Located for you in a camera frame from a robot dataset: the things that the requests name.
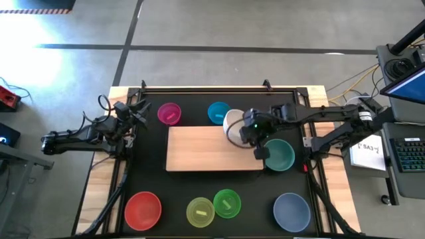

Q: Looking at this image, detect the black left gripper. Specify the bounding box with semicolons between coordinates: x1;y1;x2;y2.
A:
112;101;152;133

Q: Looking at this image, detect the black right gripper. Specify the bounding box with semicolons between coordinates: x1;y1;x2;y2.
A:
239;108;276;149

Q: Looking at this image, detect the white ribbed bowl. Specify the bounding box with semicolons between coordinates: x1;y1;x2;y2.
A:
222;108;248;149

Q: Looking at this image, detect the pink translucent bowl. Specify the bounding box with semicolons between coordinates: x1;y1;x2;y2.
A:
157;102;183;126

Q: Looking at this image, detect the cyan translucent bowl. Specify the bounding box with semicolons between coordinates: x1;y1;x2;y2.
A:
207;101;232;126

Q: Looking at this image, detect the teal bowl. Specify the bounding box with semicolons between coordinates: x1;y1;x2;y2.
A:
264;138;296;173

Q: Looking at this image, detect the green translucent bowl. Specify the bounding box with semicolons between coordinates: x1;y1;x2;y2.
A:
212;188;242;220

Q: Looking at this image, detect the yellow translucent bowl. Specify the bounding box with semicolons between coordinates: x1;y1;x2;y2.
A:
185;197;216;229

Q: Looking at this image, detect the slate blue bowl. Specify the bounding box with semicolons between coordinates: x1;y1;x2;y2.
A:
272;192;311;233

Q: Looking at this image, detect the red bowl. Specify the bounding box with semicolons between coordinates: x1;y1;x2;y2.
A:
124;191;163;232

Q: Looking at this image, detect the wooden shelf with black legs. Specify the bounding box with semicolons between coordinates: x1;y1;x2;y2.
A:
165;125;266;173

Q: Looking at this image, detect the black table mat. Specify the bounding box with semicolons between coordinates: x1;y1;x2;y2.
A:
127;92;320;234

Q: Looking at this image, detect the white paper sheet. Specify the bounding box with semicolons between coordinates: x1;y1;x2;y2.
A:
349;133;388;172

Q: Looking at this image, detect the red device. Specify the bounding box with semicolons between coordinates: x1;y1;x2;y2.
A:
0;85;22;112

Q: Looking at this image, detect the black device with blue light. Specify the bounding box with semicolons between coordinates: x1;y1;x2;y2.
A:
0;122;21;149

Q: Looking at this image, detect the grey side table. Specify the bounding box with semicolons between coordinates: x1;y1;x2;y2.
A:
0;142;54;235

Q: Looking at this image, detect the black striped floor mat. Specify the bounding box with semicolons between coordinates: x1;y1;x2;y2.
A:
0;0;76;15

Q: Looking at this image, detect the grey equipment cart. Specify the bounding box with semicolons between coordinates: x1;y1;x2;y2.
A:
376;42;425;124

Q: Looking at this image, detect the black keyboard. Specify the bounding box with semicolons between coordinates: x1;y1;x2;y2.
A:
388;136;425;173

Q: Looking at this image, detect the computer monitor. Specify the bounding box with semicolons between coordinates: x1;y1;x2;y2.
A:
380;64;425;106

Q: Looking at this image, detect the laptop computer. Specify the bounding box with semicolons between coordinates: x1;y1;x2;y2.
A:
381;121;425;200

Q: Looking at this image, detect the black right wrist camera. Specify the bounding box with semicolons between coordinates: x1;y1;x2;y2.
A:
254;147;271;161

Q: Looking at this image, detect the yellow cable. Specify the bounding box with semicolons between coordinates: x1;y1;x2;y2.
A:
327;64;381;102

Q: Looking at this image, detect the coiled black cable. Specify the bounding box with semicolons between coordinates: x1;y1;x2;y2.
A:
384;58;416;79

